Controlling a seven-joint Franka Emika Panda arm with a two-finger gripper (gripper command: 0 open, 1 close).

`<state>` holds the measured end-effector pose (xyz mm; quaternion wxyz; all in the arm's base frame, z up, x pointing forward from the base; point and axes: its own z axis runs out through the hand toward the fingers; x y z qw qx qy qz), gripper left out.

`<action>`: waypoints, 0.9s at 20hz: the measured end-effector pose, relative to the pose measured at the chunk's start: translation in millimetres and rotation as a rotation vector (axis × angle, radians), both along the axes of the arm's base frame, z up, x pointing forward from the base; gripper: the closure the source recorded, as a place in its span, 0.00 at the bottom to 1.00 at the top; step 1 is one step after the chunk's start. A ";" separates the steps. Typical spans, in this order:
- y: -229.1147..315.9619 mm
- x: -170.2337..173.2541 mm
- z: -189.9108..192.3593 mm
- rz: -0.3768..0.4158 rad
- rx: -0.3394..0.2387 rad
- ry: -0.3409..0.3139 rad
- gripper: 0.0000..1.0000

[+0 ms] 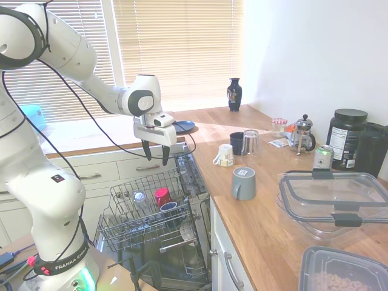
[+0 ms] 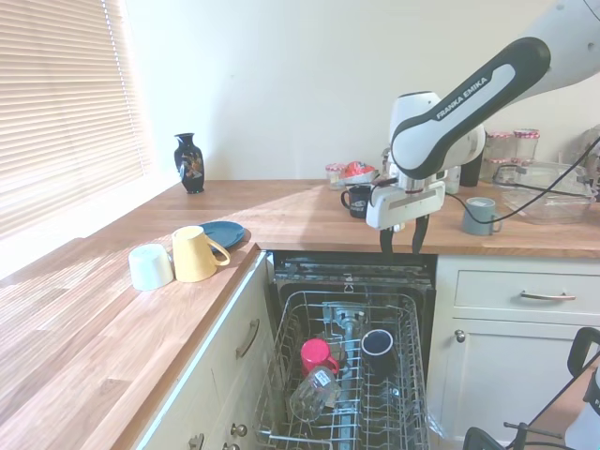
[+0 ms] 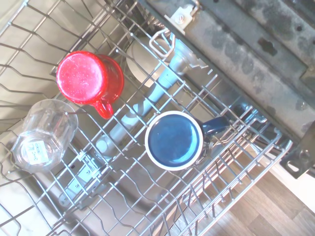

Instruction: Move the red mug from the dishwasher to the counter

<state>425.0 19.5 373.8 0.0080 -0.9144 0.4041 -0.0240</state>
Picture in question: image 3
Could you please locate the clear drinking glass with sticker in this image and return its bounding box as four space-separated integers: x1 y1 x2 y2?
11 99 79 174

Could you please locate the red speckled enamel mug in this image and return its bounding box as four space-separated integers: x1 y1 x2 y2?
55 51 125 120

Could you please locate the grey wire dishwasher rack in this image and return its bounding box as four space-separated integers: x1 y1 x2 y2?
0 0 293 236

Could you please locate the stainless steel dishwasher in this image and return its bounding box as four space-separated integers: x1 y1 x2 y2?
0 0 315 236

